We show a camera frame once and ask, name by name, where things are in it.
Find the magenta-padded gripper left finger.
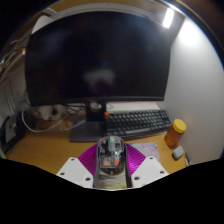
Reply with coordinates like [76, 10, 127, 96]
[55, 143, 101, 189]

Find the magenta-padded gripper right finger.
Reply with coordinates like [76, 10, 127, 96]
[123, 143, 170, 189]

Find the transparent computer mouse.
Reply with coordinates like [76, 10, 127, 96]
[95, 135, 127, 177]

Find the floral landscape print mouse pad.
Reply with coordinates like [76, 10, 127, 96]
[96, 142, 162, 190]

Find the dark grey mechanical keyboard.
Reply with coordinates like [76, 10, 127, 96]
[104, 109, 173, 139]

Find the orange jar with yellow lid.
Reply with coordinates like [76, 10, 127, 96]
[164, 118, 188, 149]

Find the white power strip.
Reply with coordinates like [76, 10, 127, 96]
[38, 105, 65, 121]

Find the black computer monitor with stand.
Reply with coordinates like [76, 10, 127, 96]
[24, 11, 172, 143]

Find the white cable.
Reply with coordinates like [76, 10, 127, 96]
[21, 109, 65, 134]

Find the bright wall lamp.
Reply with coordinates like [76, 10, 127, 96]
[162, 7, 175, 29]

